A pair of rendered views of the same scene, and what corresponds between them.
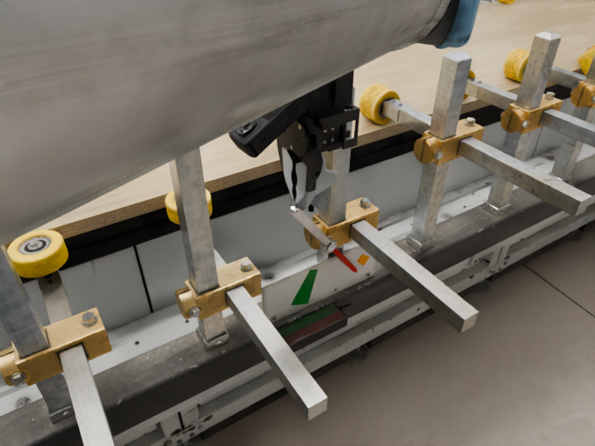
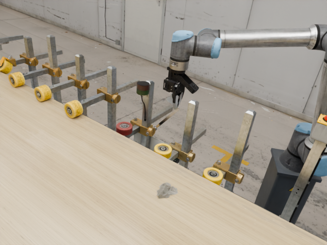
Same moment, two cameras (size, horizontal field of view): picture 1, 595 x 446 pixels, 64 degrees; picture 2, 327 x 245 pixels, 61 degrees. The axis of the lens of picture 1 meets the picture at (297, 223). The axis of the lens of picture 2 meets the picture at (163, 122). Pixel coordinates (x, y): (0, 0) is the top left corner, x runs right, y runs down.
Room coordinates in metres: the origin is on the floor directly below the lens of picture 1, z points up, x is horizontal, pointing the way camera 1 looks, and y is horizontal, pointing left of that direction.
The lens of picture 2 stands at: (1.14, 1.10, 1.65)
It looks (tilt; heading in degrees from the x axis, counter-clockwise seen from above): 31 degrees down; 245
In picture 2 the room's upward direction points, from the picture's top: 6 degrees clockwise
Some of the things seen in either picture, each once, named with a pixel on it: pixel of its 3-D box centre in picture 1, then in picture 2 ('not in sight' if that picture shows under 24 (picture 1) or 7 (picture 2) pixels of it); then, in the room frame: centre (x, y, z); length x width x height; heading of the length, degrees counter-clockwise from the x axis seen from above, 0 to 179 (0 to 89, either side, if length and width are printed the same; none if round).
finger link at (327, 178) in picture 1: (318, 182); (175, 98); (0.56, -0.03, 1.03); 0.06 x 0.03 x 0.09; 122
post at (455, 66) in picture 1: (434, 173); (111, 106); (0.82, -0.27, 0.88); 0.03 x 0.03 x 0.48; 32
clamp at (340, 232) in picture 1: (340, 224); (142, 127); (0.70, -0.08, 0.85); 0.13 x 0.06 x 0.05; 122
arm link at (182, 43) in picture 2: not in sight; (182, 45); (0.56, -0.02, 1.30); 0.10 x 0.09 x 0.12; 154
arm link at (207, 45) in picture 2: not in sight; (207, 46); (0.46, 0.02, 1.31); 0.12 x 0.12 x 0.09; 64
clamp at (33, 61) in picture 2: not in sight; (28, 60); (1.23, -0.93, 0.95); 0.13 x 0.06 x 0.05; 122
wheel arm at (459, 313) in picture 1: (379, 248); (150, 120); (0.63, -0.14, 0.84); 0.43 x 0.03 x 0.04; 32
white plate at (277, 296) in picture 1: (323, 280); (152, 144); (0.65, -0.05, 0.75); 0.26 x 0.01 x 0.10; 122
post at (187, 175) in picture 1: (202, 269); (186, 145); (0.56, 0.15, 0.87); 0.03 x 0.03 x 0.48; 32
